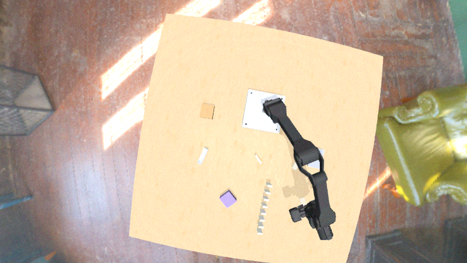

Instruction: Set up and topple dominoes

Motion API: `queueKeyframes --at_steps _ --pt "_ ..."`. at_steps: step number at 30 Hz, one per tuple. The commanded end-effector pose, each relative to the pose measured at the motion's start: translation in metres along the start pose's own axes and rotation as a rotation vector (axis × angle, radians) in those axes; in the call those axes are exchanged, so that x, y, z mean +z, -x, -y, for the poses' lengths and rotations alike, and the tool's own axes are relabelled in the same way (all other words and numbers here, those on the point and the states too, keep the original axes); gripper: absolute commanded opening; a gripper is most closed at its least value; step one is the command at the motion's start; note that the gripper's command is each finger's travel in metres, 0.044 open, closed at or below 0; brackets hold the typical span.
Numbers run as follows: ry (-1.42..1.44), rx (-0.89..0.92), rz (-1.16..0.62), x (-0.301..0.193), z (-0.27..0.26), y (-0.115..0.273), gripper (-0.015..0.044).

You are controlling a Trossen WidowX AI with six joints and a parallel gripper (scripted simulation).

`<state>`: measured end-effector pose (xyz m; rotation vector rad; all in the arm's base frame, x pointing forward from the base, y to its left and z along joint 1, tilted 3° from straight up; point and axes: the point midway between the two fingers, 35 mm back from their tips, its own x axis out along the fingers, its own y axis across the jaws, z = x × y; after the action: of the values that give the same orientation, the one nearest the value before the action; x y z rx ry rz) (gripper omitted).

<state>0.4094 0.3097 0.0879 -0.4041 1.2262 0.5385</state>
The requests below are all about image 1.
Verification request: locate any purple rectangular block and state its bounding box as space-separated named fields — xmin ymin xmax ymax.
xmin=220 ymin=190 xmax=237 ymax=208

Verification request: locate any brown rectangular block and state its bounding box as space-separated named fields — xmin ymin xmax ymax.
xmin=199 ymin=103 xmax=215 ymax=119

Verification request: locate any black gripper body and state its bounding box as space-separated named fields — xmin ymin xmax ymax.
xmin=289 ymin=201 xmax=316 ymax=223

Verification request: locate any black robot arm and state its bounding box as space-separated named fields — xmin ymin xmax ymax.
xmin=262 ymin=97 xmax=336 ymax=240

